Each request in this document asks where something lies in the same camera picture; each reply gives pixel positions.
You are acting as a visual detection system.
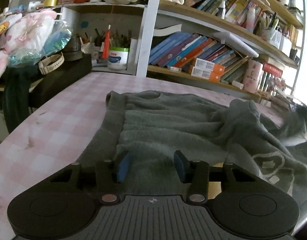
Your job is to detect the grey fleece sweater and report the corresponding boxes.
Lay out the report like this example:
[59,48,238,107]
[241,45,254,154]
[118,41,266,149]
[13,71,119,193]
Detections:
[79,90,307,203]

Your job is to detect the pink checkered table mat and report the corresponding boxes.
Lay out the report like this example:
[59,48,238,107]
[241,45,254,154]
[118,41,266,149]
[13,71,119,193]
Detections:
[0,71,307,240]

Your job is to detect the small white box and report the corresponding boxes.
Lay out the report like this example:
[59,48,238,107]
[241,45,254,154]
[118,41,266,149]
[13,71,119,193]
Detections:
[232,80,244,89]

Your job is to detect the orange white box lower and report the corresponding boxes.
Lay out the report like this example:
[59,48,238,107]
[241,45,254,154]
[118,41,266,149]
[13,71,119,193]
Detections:
[189,66,223,82]

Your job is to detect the white jar green lid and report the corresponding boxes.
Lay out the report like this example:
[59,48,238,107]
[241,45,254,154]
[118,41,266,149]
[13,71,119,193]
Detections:
[107,47,129,70]

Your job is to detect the red orange pen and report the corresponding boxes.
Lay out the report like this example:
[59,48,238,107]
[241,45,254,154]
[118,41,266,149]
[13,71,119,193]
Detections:
[102,24,111,59]

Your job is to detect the beige wristwatch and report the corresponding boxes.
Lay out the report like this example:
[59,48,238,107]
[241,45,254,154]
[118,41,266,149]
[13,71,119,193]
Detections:
[38,53,64,75]

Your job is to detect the row of leaning books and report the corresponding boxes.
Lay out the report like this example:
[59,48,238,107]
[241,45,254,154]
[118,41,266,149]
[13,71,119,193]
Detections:
[149,31,248,78]

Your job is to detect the white paper sheet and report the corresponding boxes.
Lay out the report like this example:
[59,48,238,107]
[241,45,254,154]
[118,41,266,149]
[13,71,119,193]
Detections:
[212,32,259,58]

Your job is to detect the white wooden bookshelf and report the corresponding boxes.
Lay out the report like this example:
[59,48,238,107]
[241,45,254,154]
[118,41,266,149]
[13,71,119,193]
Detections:
[56,0,306,103]

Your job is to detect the pink floral plush bag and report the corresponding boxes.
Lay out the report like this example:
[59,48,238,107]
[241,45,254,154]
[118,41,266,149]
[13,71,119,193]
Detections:
[0,10,57,78]

